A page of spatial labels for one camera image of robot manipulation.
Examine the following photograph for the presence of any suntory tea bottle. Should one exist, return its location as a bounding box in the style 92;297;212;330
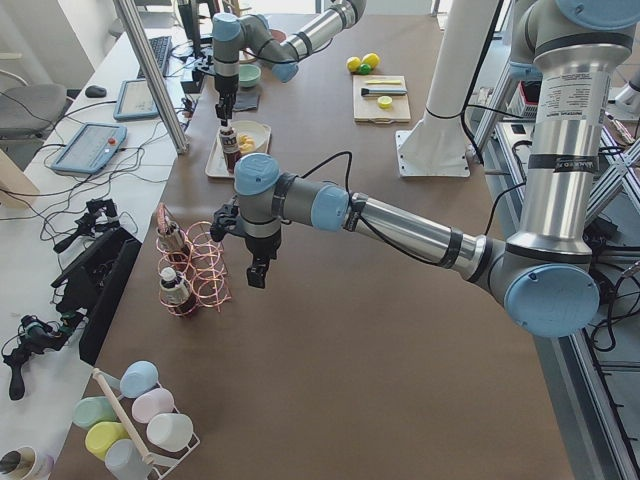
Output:
218;120;241;174
156;221;191;255
159;267;198;317

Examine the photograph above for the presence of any yellow plastic knife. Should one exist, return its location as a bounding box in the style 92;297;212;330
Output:
365;79;402;85

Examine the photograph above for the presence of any blue teach pendant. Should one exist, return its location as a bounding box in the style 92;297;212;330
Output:
50;123;127;175

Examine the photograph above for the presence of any yellow cup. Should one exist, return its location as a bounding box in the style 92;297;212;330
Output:
84;421;129;461

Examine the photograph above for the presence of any white cup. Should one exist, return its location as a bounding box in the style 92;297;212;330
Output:
146;413;194;452

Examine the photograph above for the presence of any white wire cup rack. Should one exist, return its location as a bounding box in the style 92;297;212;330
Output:
94;373;201;479

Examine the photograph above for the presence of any grey blue cup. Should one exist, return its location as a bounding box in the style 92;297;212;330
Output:
104;439;152;480

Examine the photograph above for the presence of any pale green cup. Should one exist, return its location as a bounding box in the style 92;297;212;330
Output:
72;396;118;430

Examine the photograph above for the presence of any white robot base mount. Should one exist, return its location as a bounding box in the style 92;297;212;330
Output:
395;112;470;178

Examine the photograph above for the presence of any half lemon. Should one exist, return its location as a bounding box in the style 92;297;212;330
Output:
377;95;393;110

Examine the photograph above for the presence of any black computer mouse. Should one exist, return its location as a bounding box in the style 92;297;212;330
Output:
84;85;107;98

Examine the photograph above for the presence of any copper wire bottle rack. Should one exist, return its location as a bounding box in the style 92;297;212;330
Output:
155;203;232;312

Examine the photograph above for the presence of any cream serving tray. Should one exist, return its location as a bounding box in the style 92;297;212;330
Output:
205;123;271;178

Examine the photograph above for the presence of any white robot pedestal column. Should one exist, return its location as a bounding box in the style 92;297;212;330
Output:
425;1;509;120

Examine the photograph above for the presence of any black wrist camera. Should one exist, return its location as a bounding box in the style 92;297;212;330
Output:
209;197;243;242

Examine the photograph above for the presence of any black keyboard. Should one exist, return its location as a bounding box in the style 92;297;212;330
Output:
148;36;173;76

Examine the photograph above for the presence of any yellow lemon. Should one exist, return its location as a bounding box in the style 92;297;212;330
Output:
362;52;380;69
346;56;362;72

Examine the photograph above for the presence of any braided ring bread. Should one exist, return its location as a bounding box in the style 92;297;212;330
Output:
237;134;256;155

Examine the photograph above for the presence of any grey folded cloth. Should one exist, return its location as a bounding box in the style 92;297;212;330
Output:
233;91;261;112

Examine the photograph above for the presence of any white plate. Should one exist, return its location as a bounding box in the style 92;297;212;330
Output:
233;120;269;153

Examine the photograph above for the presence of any pink cup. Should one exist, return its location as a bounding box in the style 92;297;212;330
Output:
132;387;175;424

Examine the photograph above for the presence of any green bowl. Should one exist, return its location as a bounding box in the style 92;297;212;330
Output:
238;64;262;89

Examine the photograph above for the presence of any pale blue cup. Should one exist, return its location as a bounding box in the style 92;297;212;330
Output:
120;360;159;399

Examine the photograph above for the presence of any bamboo cutting board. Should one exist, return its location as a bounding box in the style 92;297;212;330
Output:
352;75;411;124

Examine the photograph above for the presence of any green lime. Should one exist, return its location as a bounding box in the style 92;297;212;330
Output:
357;63;372;75

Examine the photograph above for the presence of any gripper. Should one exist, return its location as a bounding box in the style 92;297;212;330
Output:
214;75;238;120
245;230;281;288

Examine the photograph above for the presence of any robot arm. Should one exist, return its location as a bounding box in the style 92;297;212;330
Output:
210;1;366;288
230;1;598;338

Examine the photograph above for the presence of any aluminium frame post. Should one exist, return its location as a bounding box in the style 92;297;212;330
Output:
113;0;189;154

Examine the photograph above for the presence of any grey office chair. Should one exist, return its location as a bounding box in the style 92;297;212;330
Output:
1;69;68;140

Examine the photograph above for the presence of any pink ice bowl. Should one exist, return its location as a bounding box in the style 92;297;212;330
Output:
270;29;287;43

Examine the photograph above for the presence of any steel cylinder muddler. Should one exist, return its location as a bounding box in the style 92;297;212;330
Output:
360;87;407;97

